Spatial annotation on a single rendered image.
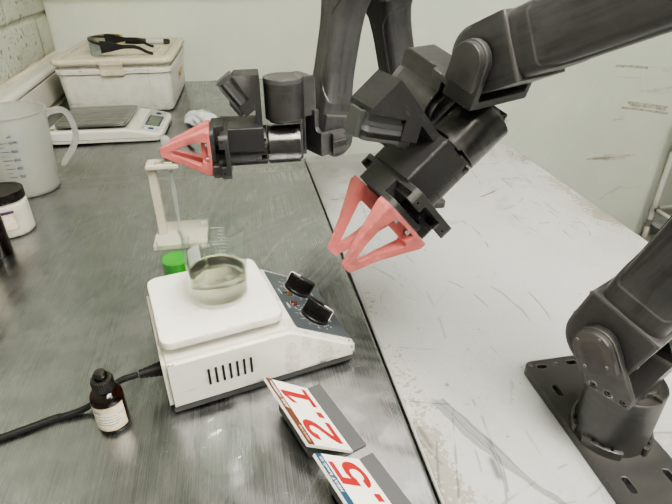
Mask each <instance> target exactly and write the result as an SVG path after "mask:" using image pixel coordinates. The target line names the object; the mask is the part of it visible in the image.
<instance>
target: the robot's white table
mask: <svg viewBox="0 0 672 504"><path fill-rule="evenodd" d="M368 154H369V153H361V154H346V155H341V156H338V157H332V156H323V157H322V156H317V157H305V164H306V166H307V169H308V172H309V174H310V177H311V179H312V182H313V184H314V187H315V190H316V192H317V195H318V197H319V200H320V202H321V205H322V207H323V210H324V213H325V215H326V218H327V220H328V223H329V225H330V228H331V231H332V233H333V231H334V228H335V226H336V224H337V221H338V218H339V215H340V212H341V209H342V206H343V202H344V199H345V196H346V192H347V189H348V186H349V182H350V179H351V178H352V177H353V176H354V175H356V176H357V177H359V178H360V175H361V174H362V173H363V172H364V171H365V170H366V168H365V167H364V166H363V164H362V163H361V161H362V160H363V159H364V158H365V157H366V156H367V155H368ZM360 179H361V178H360ZM361 180H362V179H361ZM362 181H363V180H362ZM363 182H364V181H363ZM364 183H365V182H364ZM365 184H366V183H365ZM366 185H367V184H366ZM443 199H444V200H445V207H444V208H436V210H437V211H438V212H439V214H440V215H441V216H442V217H443V219H444V220H445V221H446V222H447V223H448V225H449V226H450V227H451V230H450V231H449V232H448V233H447V234H446V235H445V236H444V237H443V238H440V237H439V236H438V235H437V234H436V233H435V231H434V230H433V229H432V230H431V231H430V232H429V233H428V234H427V235H426V236H425V237H424V238H423V239H422V240H423V242H424V243H425V245H424V246H423V247H422V248H421V249H419V250H415V251H412V252H408V253H405V254H401V255H397V256H394V257H390V258H387V259H383V260H380V261H378V262H375V263H373V264H370V265H368V266H366V267H363V268H361V269H358V270H356V271H353V272H351V273H349V272H348V274H349V277H350V279H351V282H352V284H353V287H354V289H355V292H356V295H357V297H358V300H359V302H360V305H361V307H362V310H363V312H364V315H365V318H366V320H367V323H368V325H369V328H370V330H371V333H372V335H373V338H374V341H375V343H376V346H377V348H378V351H379V353H380V356H381V359H382V361H383V364H384V366H385V369H386V371H387V374H388V376H389V379H390V382H391V384H392V387H393V389H394V392H395V394H396V397H397V400H398V402H399V405H400V407H401V410H402V412H403V415H404V417H405V420H406V423H407V425H408V428H409V430H410V433H411V435H412V438H413V440H414V443H415V446H416V448H417V451H418V453H419V456H420V458H421V461H422V464H423V466H424V469H425V471H426V474H427V476H428V479H429V481H430V484H431V487H432V489H433V492H434V494H435V497H436V499H437V502H438V504H616V503H615V501H614V500H613V499H612V497H611V496H610V494H609V493H608V492H607V490H606V489H605V487H604V486H603V485H602V483H601V482H600V480H599V479H598V477H597V476H596V475H595V473H594V472H593V470H592V469H591V468H590V466H589V465H588V463H587V462H586V461H585V459H584V458H583V456H582V455H581V453H580V452H579V451H578V449H577V448H576V446H575V445H574V444H573V442H572V441H571V439H570V438H569V437H568V435H567V434H566V432H565V431H564V429H563V428H562V427H561V425H560V424H559V422H558V421H557V420H556V418H555V417H554V415H553V414H552V413H551V411H550V410H549V408H548V407H547V405H546V404H545V403H544V401H543V400H542V398H541V397H540V396H539V394H538V393H537V391H536V390H535V389H534V387H533V386H532V384H531V383H530V381H529V380H528V379H527V377H526V376H525V374H524V370H525V366H526V363H527V362H529V361H535V360H542V359H549V358H556V357H563V356H570V355H573V354H572V352H571V350H570V348H569V346H568V344H567V340H566V335H565V330H566V324H567V322H568V320H569V318H570V317H571V315H572V314H573V311H574V310H576V309H577V308H578V307H579V306H580V305H581V303H582V302H583V301H584V300H585V299H586V297H587V296H588V295H589V294H590V293H589V292H590V291H591V290H594V289H596V288H597V287H599V286H601V285H602V284H604V283H605V282H607V281H609V280H610V279H612V278H613V277H615V276H616V275H617V274H618V273H619V272H620V270H621V269H622V268H623V267H624V266H625V265H626V264H627V263H628V262H630V261H631V260H632V259H633V258H634V257H635V256H636V255H637V254H638V253H639V252H640V251H641V250H642V249H643V248H644V247H645V246H646V244H647V243H648V242H647V241H646V240H644V239H643V238H642V237H640V236H639V235H637V234H636V233H634V232H633V231H632V230H630V229H629V228H627V227H626V226H624V225H623V224H621V223H620V222H619V221H617V220H616V219H614V218H613V217H611V216H610V215H609V214H607V213H606V212H604V211H603V210H601V209H600V208H598V207H597V206H596V205H594V204H593V203H591V202H590V201H588V200H587V199H586V198H584V197H583V196H581V195H580V194H578V193H577V192H575V191H574V190H573V189H571V188H570V187H568V186H567V185H565V184H564V183H563V182H561V181H560V180H558V179H557V178H555V177H554V176H552V175H551V174H550V173H548V172H547V171H545V170H544V169H542V168H541V167H540V166H538V165H537V164H535V163H534V162H532V161H531V160H529V159H528V158H527V157H525V156H523V155H522V154H520V153H519V152H518V151H517V150H515V149H514V148H512V147H511V146H508V145H507V144H496V145H495V146H494V147H493V148H492V149H491V150H490V151H489V152H488V153H487V154H486V155H485V156H484V157H483V158H482V159H481V160H480V161H479V162H478V163H477V164H476V165H475V166H474V167H473V168H472V169H469V172H468V173H467V174H466V175H464V176H463V177H462V178H461V179H460V180H459V181H458V182H457V183H456V184H455V185H454V186H453V187H452V188H451V189H450V190H449V191H448V192H447V193H446V194H445V195H444V196H443ZM664 380H665V381H666V383H667V385H668V387H669V391H670V396H669V398H668V400H667V402H666V404H665V407H664V409H663V411H662V413H661V415H660V418H659V420H658V422H657V424H656V426H655V428H654V431H653V433H654V438H655V440H656V441H657V442H658V443H659V444H660V445H661V446H662V448H663V449H664V450H665V451H666V452H667V453H668V454H669V455H670V457H671V458H672V372H671V373H669V374H668V375H667V376H666V377H665V378H664Z"/></svg>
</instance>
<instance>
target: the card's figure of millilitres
mask: <svg viewBox="0 0 672 504"><path fill-rule="evenodd" d="M273 381H274V380H273ZM274 383H275V384H276V386H277V387H278V389H279V390H280V392H281V393H282V395H283V396H284V398H285V399H286V401H287V402H288V404H289V405H290V407H291V408H292V410H293V411H294V413H295V414H296V416H297V417H298V419H299V420H300V422H301V423H302V425H303V426H304V428H305V429H306V431H307V432H308V434H309V435H310V437H311V438H312V440H313V441H314V442H316V443H322V444H329V445H335V446H341V447H347V446H346V445H345V443H344V442H343V441H342V439H341V438H340V436H339V435H338V434H337V432H336V431H335V430H334V428H333V427H332V425H331V424H330V423H329V421H328V420H327V419H326V417H325V416H324V414H323V413H322V412H321V410H320V409H319V408H318V406H317V405H316V403H315V402H314V401H313V399H312V398H311V397H310V395H309V394H308V392H307V391H306V390H305V388H301V387H297V386H293V385H289V384H285V383H281V382H277V381H274ZM347 448H348V447H347Z"/></svg>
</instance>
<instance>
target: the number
mask: <svg viewBox="0 0 672 504"><path fill-rule="evenodd" d="M323 457H324V459H325V460H326V462H327V463H328V465H329V466H330V468H331V469H332V471H333V472H334V474H335V475H336V477H337V478H338V480H339V481H340V483H341V484H342V486H343V487H344V489H345V490H346V492H347V493H348V495H349V496H350V498H351V499H352V501H353V502H354V504H388V503H387V502H386V500H385V499H384V498H383V496H382V495H381V494H380V492H379V491H378V489H377V488H376V487H375V485H374V484H373V482H372V481H371V480H370V478H369V477H368V476H367V474H366V473H365V471H364V470H363V469H362V467H361V466H360V465H359V463H358V462H357V460H351V459H343V458H336V457H329V456H323Z"/></svg>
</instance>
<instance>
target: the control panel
mask: <svg viewBox="0 0 672 504"><path fill-rule="evenodd" d="M264 273H265V275H266V277H267V278H268V280H269V282H270V284H271V285H272V287H273V289H274V290H275V292H276V294H277V295H278V297H279V299H280V301H281V302H282V304H283V306H284V307H285V309H286V311H287V313H288V314H289V316H290V318H291V319H292V321H293V323H294V324H295V326H296V327H298V328H302V329H307V330H312V331H316V332H321V333H326V334H331V335H336V336H341V337H346V338H351V337H350V336H349V335H348V333H347V332H346V330H345V329H344V327H343V326H342V325H341V323H340V322H339V320H338V319H337V318H336V316H335V315H334V313H333V315H332V316H331V318H330V320H329V321H328V323H327V324H326V325H318V324H315V323H313V322H311V321H309V320H308V319H307V318H305V317H304V315H303V314H302V312H301V310H302V308H303V307H304V305H305V303H306V301H307V299H308V298H309V297H310V296H312V297H314V298H315V299H317V300H319V301H320V302H322V303H323V304H325V305H326V306H328V305H327V303H326V302H325V301H324V299H323V298H322V296H321V295H320V294H319V292H318V291H317V289H316V288H315V287H314V288H313V290H312V291H311V293H310V295H309V297H307V298H303V297H299V296H297V295H295V294H293V293H291V292H290V291H289V290H288V289H287V288H286V287H285V283H286V282H287V278H288V277H286V276H282V275H278V274H274V273H271V272H267V271H264ZM286 291H288V292H290V293H291V296H289V295H287V294H286V293H285V292H286ZM291 301H295V302H297V305H294V304H292V303H291ZM328 307H329V306H328Z"/></svg>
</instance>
